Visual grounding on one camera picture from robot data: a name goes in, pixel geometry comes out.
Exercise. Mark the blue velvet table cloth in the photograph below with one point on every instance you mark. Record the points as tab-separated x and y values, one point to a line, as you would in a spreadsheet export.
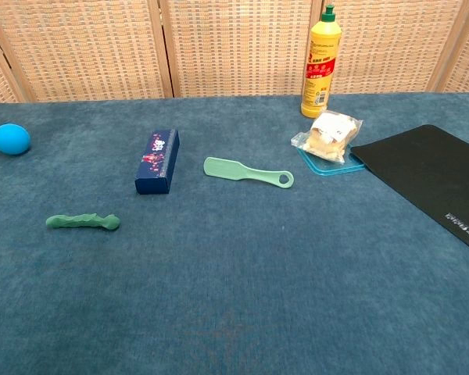
234	273

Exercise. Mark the yellow bottle green cap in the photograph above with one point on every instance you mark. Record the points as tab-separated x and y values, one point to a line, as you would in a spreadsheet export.
319	74

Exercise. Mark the clear bag of snacks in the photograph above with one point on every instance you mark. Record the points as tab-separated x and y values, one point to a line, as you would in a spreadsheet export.
330	136

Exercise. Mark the woven wicker folding screen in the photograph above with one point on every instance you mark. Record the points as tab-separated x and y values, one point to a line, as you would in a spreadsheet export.
234	47

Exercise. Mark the black mouse pad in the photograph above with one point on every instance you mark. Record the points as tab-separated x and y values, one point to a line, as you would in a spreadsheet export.
426	172

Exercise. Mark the blue ball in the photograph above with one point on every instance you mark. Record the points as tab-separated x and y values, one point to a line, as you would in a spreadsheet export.
11	138

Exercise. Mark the mint green plastic brush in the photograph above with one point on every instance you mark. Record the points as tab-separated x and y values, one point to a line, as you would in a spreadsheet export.
226	169

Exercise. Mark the dark blue printed box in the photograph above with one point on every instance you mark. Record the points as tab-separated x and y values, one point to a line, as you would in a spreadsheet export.
156	168

